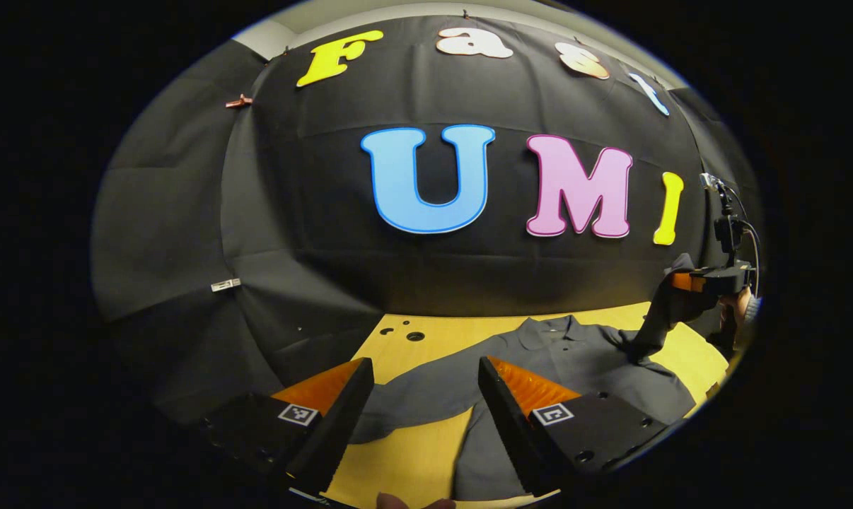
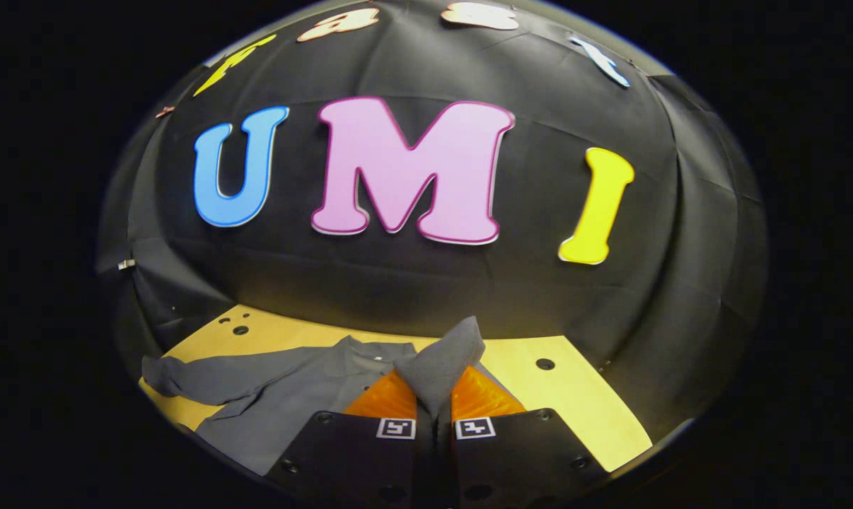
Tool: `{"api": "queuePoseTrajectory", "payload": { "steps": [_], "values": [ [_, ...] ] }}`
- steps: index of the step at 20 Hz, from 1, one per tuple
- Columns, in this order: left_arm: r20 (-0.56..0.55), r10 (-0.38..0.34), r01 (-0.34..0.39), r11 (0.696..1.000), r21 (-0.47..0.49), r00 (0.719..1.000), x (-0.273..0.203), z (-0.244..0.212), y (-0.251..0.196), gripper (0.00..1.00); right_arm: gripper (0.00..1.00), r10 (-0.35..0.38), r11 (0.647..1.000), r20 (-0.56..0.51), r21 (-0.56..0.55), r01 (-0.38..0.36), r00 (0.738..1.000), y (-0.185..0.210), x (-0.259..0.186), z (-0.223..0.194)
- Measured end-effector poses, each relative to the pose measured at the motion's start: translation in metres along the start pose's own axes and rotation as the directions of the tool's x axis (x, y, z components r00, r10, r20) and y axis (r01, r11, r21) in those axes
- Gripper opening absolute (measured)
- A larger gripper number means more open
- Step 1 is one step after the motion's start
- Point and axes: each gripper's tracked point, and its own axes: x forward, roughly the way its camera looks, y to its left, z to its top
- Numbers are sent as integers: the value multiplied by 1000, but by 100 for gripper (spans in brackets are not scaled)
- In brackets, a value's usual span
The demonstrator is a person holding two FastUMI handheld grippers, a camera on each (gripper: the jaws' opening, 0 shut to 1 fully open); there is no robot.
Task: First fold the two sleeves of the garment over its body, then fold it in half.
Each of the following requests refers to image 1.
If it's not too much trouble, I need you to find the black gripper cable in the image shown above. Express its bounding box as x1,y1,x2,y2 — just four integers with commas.
732,184,762,275

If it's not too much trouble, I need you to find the dark grey collared shirt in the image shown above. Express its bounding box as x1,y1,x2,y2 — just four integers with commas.
349,253,707,503

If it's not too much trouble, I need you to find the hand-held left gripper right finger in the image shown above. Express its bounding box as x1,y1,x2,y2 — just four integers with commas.
477,355,673,497

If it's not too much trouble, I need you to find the black backdrop cloth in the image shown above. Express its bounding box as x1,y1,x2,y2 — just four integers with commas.
91,14,763,425

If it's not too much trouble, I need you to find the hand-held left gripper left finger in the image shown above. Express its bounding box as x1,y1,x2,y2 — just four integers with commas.
199,357,376,497

